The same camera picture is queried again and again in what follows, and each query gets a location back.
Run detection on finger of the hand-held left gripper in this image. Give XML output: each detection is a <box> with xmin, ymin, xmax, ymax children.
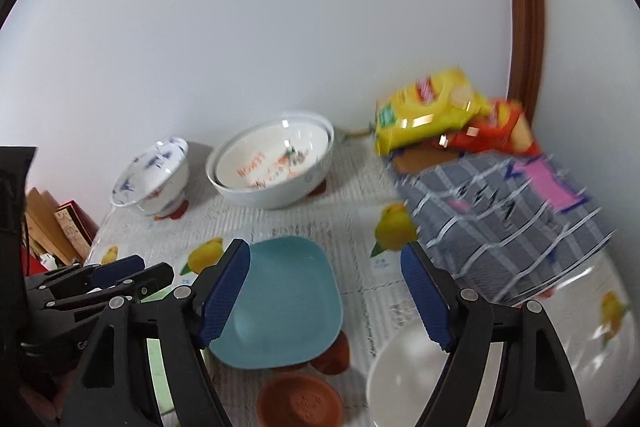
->
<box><xmin>46</xmin><ymin>263</ymin><xmax>175</xmax><ymax>324</ymax></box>
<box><xmin>25</xmin><ymin>254</ymin><xmax>146</xmax><ymax>297</ymax></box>

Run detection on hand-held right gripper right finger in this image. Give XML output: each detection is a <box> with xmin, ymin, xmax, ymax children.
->
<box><xmin>400</xmin><ymin>241</ymin><xmax>588</xmax><ymax>427</ymax></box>

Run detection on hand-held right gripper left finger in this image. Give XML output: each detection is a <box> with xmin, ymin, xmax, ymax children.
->
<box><xmin>60</xmin><ymin>238</ymin><xmax>251</xmax><ymax>427</ymax></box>

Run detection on light blue square plate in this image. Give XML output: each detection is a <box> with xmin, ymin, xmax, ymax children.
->
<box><xmin>207</xmin><ymin>236</ymin><xmax>345</xmax><ymax>370</ymax></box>

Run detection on plain white bowl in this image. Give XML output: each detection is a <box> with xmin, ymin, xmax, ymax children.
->
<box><xmin>366</xmin><ymin>319</ymin><xmax>461</xmax><ymax>427</ymax></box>

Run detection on small terracotta bowl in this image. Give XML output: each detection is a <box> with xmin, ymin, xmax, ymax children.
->
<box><xmin>309</xmin><ymin>333</ymin><xmax>352</xmax><ymax>377</ymax></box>
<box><xmin>256</xmin><ymin>373</ymin><xmax>345</xmax><ymax>427</ymax></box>

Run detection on red patterned box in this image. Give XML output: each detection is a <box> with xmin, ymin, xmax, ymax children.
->
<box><xmin>54</xmin><ymin>201</ymin><xmax>98</xmax><ymax>264</ymax></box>

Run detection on blue floral white bowl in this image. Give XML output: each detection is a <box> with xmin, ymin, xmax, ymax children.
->
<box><xmin>110</xmin><ymin>137</ymin><xmax>191</xmax><ymax>218</ymax></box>

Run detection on light green plate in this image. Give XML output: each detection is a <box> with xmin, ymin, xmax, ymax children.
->
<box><xmin>141</xmin><ymin>289</ymin><xmax>208</xmax><ymax>415</ymax></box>

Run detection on fruit printed lace tablecloth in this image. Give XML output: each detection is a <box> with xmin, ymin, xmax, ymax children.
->
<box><xmin>90</xmin><ymin>127</ymin><xmax>636</xmax><ymax>427</ymax></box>

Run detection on grey checked cloth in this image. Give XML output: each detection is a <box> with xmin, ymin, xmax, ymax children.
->
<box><xmin>395</xmin><ymin>152</ymin><xmax>617</xmax><ymax>308</ymax></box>

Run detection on large white bowl grey scrolls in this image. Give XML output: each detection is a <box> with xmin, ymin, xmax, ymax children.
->
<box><xmin>206</xmin><ymin>110</ymin><xmax>335</xmax><ymax>210</ymax></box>

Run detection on brown flat packet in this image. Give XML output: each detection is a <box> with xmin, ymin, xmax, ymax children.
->
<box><xmin>390</xmin><ymin>149</ymin><xmax>451</xmax><ymax>175</ymax></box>

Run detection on white bowl orange print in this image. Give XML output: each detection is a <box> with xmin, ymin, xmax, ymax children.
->
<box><xmin>212</xmin><ymin>114</ymin><xmax>331</xmax><ymax>190</ymax></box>

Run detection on yellow chips bag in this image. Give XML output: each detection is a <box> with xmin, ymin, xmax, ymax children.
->
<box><xmin>372</xmin><ymin>67</ymin><xmax>493</xmax><ymax>156</ymax></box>

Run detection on red chips bag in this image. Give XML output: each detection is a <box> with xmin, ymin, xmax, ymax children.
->
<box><xmin>440</xmin><ymin>97</ymin><xmax>543</xmax><ymax>158</ymax></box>

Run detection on brown wooden door frame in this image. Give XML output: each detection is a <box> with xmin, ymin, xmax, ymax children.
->
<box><xmin>495</xmin><ymin>0</ymin><xmax>546</xmax><ymax>122</ymax></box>

